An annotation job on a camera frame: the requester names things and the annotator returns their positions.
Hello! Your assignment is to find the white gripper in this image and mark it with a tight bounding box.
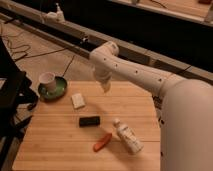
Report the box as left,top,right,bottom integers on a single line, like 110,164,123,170
94,71,111,93

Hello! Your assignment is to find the white sponge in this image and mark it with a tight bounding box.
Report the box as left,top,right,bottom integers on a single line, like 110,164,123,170
71,93,85,109

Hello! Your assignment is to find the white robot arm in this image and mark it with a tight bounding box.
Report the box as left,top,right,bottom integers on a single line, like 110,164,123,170
89,41,213,171

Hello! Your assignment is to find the white ceramic cup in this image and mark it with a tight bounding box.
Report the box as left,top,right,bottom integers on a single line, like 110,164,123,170
39,72,56,92

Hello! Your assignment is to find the black rectangular block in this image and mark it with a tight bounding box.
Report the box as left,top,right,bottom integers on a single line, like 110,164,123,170
79,116,100,127

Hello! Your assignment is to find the green plate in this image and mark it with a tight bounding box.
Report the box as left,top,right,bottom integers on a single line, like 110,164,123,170
38,76,67,101

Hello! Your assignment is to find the white plastic bottle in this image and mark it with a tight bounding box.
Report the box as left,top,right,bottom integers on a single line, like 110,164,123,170
113,119,143,154

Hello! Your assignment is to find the orange carrot toy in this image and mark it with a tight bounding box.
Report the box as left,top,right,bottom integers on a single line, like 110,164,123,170
93,133,112,152

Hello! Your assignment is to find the black cable left floor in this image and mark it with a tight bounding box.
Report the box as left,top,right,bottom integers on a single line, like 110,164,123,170
1,33,89,79

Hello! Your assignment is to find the white object on rail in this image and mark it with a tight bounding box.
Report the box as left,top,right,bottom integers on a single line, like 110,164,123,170
46,4,65,22

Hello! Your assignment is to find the black chair frame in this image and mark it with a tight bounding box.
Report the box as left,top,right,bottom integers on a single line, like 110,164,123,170
0,37,38,169

